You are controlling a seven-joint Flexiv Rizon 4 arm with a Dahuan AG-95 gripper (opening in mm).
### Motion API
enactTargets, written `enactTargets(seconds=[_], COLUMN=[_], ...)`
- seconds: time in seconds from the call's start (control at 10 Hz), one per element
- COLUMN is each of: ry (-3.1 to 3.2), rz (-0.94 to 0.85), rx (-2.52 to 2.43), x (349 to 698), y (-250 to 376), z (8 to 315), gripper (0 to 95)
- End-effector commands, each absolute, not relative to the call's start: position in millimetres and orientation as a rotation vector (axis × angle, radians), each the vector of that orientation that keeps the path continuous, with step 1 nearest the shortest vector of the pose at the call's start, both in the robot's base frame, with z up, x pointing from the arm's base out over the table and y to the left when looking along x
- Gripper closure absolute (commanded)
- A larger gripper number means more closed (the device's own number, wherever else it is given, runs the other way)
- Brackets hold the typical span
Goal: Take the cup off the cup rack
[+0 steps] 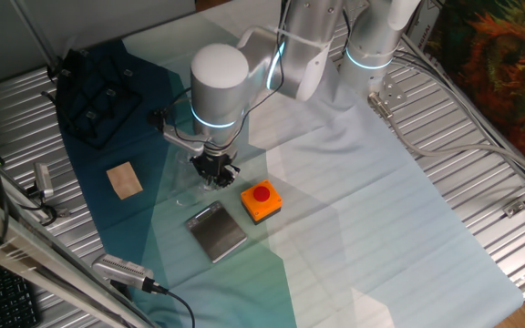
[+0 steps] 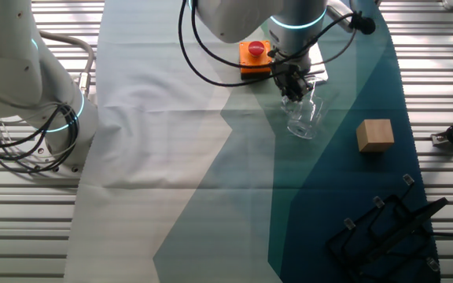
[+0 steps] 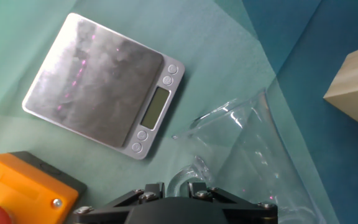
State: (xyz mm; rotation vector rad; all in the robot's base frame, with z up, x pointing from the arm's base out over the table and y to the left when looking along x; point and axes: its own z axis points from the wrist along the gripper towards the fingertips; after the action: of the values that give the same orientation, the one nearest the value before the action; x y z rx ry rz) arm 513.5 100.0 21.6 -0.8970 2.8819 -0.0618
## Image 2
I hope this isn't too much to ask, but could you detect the blue green white tablecloth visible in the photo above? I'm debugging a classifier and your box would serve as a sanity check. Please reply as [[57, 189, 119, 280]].
[[63, 0, 442, 283]]

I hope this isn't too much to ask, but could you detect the silver digital kitchen scale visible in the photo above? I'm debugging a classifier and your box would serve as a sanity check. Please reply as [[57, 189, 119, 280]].
[[306, 40, 330, 86]]

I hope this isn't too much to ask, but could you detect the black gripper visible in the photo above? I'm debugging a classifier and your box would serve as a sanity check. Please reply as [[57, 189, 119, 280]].
[[271, 62, 313, 102]]

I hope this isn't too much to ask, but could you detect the wooden cube block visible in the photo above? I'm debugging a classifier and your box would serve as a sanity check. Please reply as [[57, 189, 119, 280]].
[[355, 118, 396, 154]]

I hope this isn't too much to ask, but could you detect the clear glass cup with handle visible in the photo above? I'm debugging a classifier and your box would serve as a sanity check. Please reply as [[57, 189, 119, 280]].
[[280, 76, 329, 141]]

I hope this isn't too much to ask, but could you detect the black wire cup rack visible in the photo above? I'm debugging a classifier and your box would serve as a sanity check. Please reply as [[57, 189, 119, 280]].
[[325, 173, 453, 283]]

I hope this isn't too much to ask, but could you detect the grey corrugated robot conduit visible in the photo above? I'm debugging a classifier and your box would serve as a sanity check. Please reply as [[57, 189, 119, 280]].
[[39, 30, 96, 98]]

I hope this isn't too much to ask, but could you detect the orange emergency stop button box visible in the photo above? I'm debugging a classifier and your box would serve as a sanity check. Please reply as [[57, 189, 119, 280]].
[[238, 39, 274, 81]]

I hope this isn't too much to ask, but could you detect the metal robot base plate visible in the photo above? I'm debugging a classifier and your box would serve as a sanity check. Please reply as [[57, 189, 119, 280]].
[[27, 130, 85, 175]]

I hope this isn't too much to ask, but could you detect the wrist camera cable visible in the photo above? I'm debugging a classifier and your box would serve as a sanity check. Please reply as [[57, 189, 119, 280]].
[[178, 0, 377, 88]]

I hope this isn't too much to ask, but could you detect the robot base cable bundle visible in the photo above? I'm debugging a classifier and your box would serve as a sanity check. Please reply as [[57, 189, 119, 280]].
[[0, 102, 80, 175]]

